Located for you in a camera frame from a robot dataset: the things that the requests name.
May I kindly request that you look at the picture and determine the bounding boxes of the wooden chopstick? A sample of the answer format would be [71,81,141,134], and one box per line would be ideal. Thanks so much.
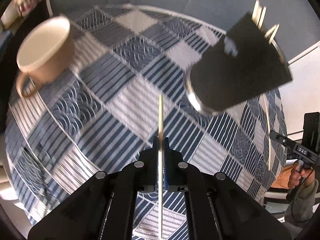
[264,24,279,44]

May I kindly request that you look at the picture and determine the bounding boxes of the grey sleeve right forearm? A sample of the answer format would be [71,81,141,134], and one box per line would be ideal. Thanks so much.
[285,179,318,227]

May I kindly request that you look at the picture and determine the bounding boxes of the person's right hand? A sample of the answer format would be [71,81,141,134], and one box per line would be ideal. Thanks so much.
[287,161,315,189]

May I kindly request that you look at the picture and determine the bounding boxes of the blue patterned tablecloth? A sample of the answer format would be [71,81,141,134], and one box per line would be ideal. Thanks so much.
[5,5,286,224]

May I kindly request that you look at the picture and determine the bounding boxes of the black utensil holder cup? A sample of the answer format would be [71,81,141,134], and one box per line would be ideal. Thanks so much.
[184,13,292,115]

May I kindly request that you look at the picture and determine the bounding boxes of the beige ceramic mug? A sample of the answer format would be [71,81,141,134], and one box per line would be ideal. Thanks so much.
[16,16,75,98]

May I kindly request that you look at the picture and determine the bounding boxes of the black camera box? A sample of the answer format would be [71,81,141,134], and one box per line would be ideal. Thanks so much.
[302,112,320,154]

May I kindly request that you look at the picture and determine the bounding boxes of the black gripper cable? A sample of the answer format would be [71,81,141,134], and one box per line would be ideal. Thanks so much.
[287,168,316,223]

